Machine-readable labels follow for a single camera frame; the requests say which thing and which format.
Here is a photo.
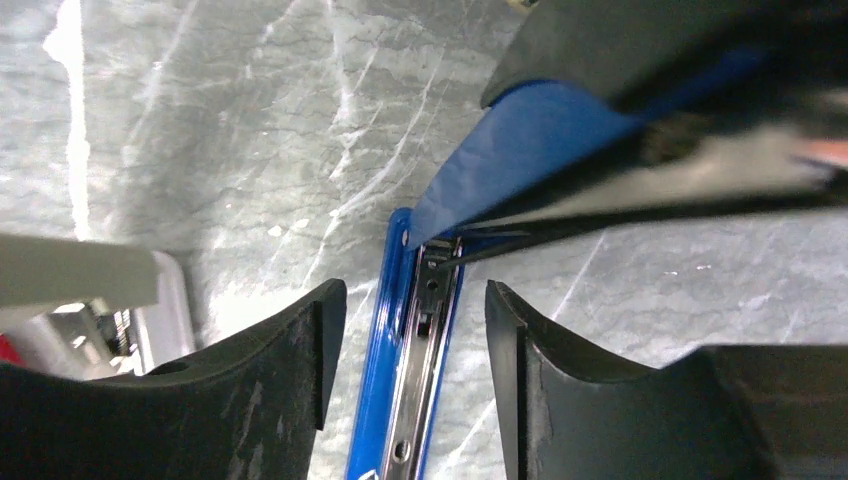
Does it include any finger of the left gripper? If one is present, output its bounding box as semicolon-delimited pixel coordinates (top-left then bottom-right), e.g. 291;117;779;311
480;1;847;110
457;87;847;262

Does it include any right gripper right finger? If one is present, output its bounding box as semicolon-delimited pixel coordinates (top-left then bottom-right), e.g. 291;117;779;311
485;281;847;479

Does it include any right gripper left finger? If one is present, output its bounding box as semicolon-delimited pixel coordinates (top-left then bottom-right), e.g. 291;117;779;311
1;279;347;479

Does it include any blue black stapler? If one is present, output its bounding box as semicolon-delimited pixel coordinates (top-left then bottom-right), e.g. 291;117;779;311
346;48;764;479

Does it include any beige white stapler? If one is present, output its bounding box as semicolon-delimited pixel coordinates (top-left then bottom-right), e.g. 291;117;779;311
1;234;197;380

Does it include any red white staple box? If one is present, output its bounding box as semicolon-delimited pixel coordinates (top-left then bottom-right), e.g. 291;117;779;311
0;335;25;366

